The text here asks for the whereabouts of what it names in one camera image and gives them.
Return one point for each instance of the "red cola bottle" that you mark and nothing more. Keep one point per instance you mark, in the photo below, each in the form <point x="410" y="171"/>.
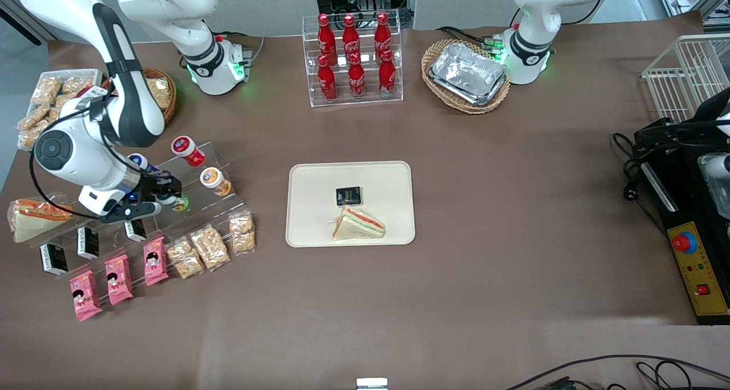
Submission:
<point x="350" y="36"/>
<point x="356" y="81"/>
<point x="387" y="76"/>
<point x="326" y="36"/>
<point x="382" y="35"/>
<point x="327" y="82"/>

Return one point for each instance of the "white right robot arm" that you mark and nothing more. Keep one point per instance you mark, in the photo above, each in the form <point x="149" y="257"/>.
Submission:
<point x="131" y="110"/>

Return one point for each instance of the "brown wicker basket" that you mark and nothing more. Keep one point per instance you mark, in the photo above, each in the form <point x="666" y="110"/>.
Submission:
<point x="170" y="102"/>

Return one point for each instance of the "clear acrylic stepped stand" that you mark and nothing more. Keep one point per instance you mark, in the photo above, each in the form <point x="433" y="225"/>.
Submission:
<point x="199" y="213"/>

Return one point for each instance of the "aluminium foil tray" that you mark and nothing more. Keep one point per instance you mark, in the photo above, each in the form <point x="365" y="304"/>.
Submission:
<point x="485" y="101"/>
<point x="467" y="70"/>

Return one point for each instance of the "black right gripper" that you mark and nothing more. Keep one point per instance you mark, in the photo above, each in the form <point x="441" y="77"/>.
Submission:
<point x="153" y="186"/>

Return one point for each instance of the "light wicker basket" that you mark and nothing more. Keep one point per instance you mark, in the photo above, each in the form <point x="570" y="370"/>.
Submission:
<point x="436" y="96"/>

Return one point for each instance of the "clear acrylic bottle rack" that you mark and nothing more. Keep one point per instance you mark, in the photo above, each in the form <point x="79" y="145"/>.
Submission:
<point x="365" y="96"/>

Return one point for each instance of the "black sealing machine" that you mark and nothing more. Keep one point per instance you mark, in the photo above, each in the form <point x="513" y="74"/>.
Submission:
<point x="678" y="202"/>

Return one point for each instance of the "orange gum bottle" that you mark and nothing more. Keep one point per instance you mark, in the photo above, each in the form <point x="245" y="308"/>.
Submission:
<point x="215" y="181"/>

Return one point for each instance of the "green gum bottle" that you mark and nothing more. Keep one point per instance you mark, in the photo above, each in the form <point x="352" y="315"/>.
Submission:
<point x="180" y="203"/>

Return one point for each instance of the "wrapped triangle sandwich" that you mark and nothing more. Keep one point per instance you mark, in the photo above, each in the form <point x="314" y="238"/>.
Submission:
<point x="34" y="224"/>
<point x="356" y="226"/>

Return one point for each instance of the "red cookie box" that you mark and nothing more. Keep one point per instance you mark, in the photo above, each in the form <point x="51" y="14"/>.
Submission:
<point x="94" y="92"/>

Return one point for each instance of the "black and white carton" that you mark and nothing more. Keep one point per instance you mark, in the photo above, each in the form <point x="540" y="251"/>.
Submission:
<point x="88" y="242"/>
<point x="136" y="231"/>
<point x="54" y="259"/>

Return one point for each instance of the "white rectangular snack tray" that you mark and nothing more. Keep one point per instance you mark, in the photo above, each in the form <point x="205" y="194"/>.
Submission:
<point x="91" y="73"/>

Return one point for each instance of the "clear plastic container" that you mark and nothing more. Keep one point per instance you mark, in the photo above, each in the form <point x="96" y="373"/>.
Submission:
<point x="716" y="196"/>

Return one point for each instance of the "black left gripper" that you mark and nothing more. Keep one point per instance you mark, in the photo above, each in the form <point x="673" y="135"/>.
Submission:
<point x="668" y="131"/>

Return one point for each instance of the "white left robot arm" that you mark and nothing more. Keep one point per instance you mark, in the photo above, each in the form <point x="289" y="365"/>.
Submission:
<point x="536" y="13"/>

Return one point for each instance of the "red emergency stop button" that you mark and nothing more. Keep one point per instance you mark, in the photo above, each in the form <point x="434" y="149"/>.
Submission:
<point x="684" y="243"/>

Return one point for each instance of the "yellow control panel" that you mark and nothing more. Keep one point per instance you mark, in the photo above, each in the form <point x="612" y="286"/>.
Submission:
<point x="704" y="270"/>

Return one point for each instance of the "clear rice cracker pack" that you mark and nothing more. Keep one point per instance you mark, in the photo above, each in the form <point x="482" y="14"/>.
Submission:
<point x="60" y="106"/>
<point x="31" y="118"/>
<point x="28" y="136"/>
<point x="242" y="232"/>
<point x="210" y="247"/>
<point x="185" y="259"/>
<point x="45" y="90"/>
<point x="77" y="85"/>
<point x="161" y="92"/>

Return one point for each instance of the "blue gum bottle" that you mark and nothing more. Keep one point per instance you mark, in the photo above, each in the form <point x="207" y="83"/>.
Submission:
<point x="142" y="163"/>

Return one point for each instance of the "red gum bottle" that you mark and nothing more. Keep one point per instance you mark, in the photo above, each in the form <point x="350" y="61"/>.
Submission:
<point x="187" y="150"/>

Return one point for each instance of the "small black snack box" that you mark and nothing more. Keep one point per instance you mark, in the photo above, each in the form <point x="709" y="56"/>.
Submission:
<point x="348" y="195"/>

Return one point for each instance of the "small silver metal block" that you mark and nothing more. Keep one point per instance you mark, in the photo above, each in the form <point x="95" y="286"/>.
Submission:
<point x="372" y="384"/>

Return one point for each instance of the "pink snack packet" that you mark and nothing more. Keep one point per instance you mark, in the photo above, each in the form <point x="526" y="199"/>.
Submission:
<point x="155" y="261"/>
<point x="85" y="296"/>
<point x="118" y="279"/>

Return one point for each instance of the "cream plastic tray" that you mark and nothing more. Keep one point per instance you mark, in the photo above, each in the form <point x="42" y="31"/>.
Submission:
<point x="388" y="219"/>

